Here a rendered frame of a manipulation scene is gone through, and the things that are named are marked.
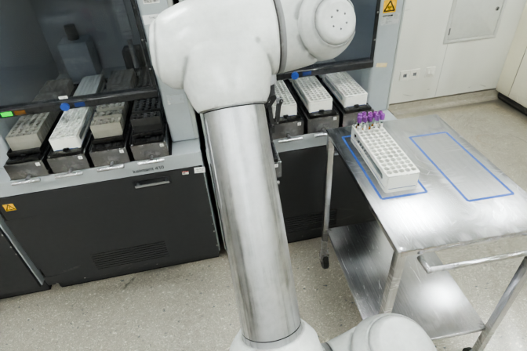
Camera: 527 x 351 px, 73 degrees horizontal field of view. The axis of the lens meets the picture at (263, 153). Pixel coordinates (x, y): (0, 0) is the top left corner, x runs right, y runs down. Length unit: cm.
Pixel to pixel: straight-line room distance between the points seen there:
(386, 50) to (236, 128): 113
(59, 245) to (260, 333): 138
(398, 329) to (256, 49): 50
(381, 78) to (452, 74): 178
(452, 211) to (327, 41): 71
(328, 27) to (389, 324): 48
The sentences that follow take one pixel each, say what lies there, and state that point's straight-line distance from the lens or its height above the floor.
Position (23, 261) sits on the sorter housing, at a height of 29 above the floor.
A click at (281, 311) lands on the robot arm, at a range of 60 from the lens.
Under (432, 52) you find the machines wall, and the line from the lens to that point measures 316.
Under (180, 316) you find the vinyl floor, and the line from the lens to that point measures 185.
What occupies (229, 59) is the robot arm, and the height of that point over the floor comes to 137.
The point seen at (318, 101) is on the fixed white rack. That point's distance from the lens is 149.
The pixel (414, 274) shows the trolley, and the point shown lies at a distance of 164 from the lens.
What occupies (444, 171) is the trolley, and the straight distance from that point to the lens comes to 126.
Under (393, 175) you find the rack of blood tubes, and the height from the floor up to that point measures 88.
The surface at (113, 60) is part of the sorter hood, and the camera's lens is 139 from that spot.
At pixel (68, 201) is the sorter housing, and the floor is 59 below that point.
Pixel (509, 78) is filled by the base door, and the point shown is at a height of 23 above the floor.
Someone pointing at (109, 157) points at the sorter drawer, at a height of 77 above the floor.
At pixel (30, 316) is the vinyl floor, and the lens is 217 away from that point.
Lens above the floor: 155
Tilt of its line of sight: 36 degrees down
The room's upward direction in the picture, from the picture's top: 4 degrees counter-clockwise
